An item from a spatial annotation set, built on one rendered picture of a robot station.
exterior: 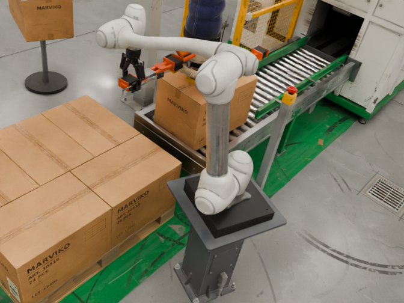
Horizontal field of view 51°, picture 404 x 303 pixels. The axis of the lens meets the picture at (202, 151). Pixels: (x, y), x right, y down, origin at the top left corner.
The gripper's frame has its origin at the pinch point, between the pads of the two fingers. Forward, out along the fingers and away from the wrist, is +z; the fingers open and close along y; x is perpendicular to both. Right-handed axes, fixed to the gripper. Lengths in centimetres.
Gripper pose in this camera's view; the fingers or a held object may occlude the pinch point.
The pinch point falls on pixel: (131, 82)
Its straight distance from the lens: 230.5
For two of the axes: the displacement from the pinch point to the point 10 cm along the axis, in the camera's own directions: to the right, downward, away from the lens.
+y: -7.7, -4.9, 4.0
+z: -1.5, 7.5, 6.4
